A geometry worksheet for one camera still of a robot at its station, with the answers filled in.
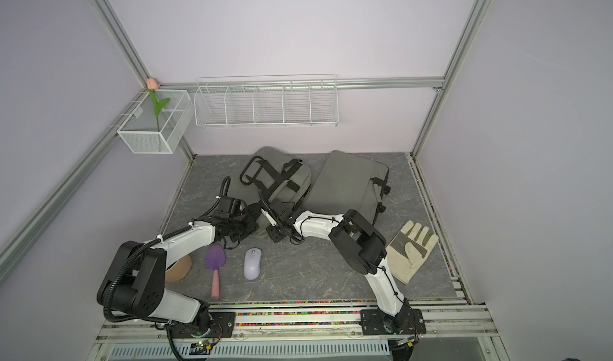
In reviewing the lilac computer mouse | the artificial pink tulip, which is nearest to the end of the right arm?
the lilac computer mouse

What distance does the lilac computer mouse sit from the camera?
846 mm

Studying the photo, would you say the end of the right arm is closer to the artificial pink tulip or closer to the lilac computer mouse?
the lilac computer mouse
